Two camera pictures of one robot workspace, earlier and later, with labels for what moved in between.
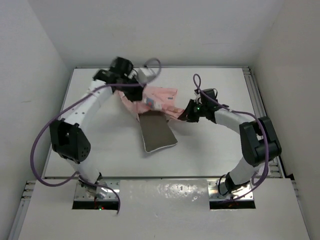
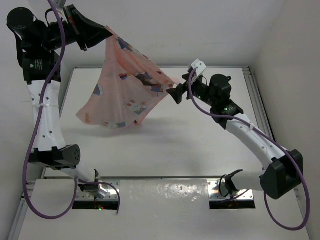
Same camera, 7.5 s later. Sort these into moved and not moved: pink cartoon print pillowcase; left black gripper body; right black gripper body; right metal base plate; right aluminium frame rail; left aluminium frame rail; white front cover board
Moved: pink cartoon print pillowcase; left black gripper body; right black gripper body
Not moved: white front cover board; right metal base plate; left aluminium frame rail; right aluminium frame rail
